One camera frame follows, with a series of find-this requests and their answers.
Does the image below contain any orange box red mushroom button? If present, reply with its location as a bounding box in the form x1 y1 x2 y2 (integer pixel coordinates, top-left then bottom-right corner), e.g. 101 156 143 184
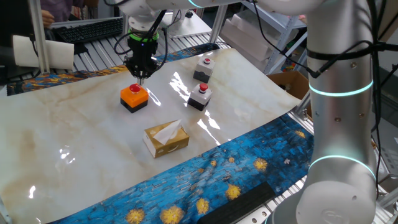
120 83 149 114

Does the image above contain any grey metal base plate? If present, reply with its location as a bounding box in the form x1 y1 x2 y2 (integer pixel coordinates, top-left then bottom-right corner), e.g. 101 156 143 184
161 11 212 40

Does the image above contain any purple shirt bystander torso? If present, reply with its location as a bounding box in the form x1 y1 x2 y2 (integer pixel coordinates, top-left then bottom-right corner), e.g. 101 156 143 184
40 0 85 22

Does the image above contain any white paper roll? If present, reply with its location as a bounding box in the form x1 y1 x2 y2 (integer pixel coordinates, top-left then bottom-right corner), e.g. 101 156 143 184
12 34 75 70

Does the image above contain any white tissue sheet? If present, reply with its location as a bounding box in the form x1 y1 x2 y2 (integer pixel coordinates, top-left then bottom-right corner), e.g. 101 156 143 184
152 119 183 146

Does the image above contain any green flange ring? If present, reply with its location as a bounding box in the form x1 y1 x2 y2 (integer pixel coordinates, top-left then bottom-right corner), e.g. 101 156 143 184
128 32 160 44

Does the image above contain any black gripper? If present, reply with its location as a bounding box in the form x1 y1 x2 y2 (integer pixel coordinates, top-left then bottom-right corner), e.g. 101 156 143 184
124 39 159 85

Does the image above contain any colourful small toy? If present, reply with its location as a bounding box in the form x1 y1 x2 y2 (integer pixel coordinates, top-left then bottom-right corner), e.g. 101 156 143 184
281 61 296 73

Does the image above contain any blue starry painting cloth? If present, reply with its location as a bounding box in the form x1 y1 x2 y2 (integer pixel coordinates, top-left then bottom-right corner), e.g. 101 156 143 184
6 42 315 224

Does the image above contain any marble pattern mat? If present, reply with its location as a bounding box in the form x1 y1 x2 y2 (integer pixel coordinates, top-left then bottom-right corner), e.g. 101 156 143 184
0 48 301 224

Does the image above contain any grey metal shelf rack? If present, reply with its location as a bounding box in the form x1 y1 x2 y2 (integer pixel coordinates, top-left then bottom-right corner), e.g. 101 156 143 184
241 0 308 75

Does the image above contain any gold tissue box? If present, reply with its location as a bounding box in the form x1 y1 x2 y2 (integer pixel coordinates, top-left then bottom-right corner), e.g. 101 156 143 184
142 121 190 159

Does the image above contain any black computer keyboard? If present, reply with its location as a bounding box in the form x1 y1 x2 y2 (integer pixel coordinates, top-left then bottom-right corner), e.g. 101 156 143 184
54 17 124 44

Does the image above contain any white foam packing block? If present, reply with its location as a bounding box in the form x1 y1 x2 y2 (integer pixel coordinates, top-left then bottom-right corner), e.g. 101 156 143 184
220 14 280 62

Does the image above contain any white box raised red button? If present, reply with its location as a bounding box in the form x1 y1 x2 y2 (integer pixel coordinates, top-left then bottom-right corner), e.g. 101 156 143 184
187 83 213 112

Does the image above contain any grey box red button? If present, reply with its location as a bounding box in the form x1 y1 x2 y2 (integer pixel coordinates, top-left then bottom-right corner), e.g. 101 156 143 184
193 57 216 84

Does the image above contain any aluminium profile post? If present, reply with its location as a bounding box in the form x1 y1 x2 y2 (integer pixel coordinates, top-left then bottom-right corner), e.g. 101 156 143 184
27 0 51 75
208 4 229 44

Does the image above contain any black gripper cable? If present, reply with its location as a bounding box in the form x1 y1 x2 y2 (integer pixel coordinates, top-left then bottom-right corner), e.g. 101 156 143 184
113 9 169 74

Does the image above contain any brown cardboard box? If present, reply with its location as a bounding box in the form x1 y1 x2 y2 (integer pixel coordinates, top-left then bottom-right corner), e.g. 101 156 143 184
266 70 313 118

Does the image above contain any bystander bare hand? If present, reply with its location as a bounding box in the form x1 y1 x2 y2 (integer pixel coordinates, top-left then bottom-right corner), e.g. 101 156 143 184
41 9 56 29

